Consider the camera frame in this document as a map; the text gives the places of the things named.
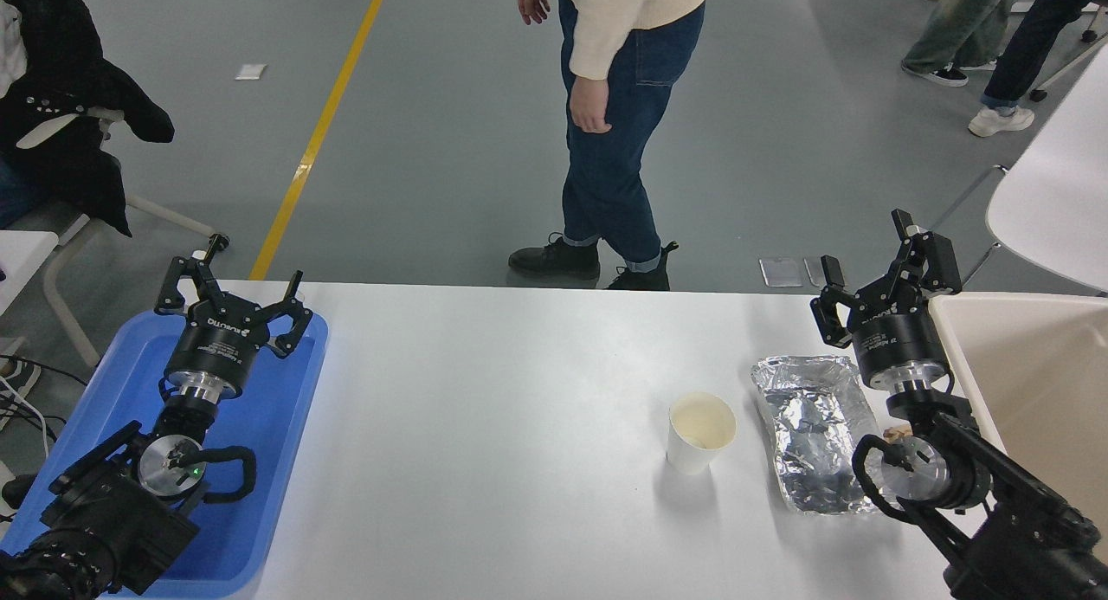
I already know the white floor cable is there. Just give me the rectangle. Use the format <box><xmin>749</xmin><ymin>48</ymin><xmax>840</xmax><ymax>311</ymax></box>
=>
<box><xmin>0</xmin><ymin>375</ymin><xmax>53</xmax><ymax>459</ymax></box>

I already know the large pale bin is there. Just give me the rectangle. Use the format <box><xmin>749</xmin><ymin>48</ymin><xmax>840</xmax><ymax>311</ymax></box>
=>
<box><xmin>928</xmin><ymin>292</ymin><xmax>1108</xmax><ymax>553</ymax></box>

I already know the standing person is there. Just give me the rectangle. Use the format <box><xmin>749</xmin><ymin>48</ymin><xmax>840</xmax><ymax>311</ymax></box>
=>
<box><xmin>900</xmin><ymin>0</ymin><xmax>1048</xmax><ymax>87</ymax></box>
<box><xmin>968</xmin><ymin>0</ymin><xmax>1108</xmax><ymax>139</ymax></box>

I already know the walking person's left hand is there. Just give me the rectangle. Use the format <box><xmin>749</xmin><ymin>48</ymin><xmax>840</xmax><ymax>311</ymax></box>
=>
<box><xmin>569</xmin><ymin>74</ymin><xmax>614</xmax><ymax>134</ymax></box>

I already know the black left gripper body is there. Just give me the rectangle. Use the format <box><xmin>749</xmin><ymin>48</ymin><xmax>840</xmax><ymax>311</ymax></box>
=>
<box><xmin>164</xmin><ymin>293</ymin><xmax>271</xmax><ymax>393</ymax></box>

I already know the silver foil tray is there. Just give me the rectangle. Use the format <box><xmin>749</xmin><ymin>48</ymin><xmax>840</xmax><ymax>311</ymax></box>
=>
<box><xmin>750</xmin><ymin>354</ymin><xmax>905</xmax><ymax>516</ymax></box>

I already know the white side table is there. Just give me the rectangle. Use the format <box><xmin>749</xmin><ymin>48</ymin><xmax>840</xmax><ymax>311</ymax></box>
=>
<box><xmin>0</xmin><ymin>230</ymin><xmax>60</xmax><ymax>317</ymax></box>

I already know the blue plastic tray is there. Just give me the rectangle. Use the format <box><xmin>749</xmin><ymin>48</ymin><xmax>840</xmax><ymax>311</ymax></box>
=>
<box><xmin>0</xmin><ymin>308</ymin><xmax>330</xmax><ymax>599</ymax></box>

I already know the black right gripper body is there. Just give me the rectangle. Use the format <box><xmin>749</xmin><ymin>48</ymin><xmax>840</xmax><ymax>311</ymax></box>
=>
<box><xmin>853</xmin><ymin>304</ymin><xmax>950</xmax><ymax>386</ymax></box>

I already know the white paper cup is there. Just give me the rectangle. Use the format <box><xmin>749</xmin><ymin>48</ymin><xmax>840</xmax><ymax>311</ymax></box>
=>
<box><xmin>666</xmin><ymin>391</ymin><xmax>738</xmax><ymax>476</ymax></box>

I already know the walking person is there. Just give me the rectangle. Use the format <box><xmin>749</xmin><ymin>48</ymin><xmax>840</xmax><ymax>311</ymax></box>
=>
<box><xmin>508</xmin><ymin>0</ymin><xmax>711</xmax><ymax>292</ymax></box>

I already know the black floor cable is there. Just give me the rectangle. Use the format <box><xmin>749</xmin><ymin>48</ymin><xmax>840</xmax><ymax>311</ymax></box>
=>
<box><xmin>0</xmin><ymin>354</ymin><xmax>90</xmax><ymax>445</ymax></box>

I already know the white frame chair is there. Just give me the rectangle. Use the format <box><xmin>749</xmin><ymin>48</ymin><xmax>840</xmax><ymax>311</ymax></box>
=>
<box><xmin>16</xmin><ymin>106</ymin><xmax>231</xmax><ymax>369</ymax></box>

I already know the seated person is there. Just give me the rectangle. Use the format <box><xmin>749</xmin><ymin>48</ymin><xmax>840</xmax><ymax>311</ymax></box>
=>
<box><xmin>0</xmin><ymin>0</ymin><xmax>176</xmax><ymax>237</ymax></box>

